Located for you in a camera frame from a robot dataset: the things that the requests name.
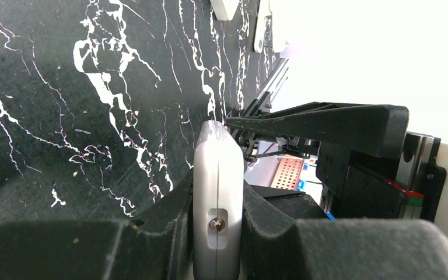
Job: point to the white battery cover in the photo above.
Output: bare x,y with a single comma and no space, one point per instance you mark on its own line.
224,10

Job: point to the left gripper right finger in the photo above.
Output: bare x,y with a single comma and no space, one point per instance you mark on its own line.
276,246

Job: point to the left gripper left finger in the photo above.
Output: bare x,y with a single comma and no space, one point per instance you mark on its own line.
157,244

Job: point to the long white remote control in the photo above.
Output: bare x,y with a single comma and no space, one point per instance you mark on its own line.
263,33

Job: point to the white remote with buttons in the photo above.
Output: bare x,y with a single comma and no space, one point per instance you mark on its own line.
218,177

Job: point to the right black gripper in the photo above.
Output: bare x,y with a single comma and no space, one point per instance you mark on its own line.
361,180

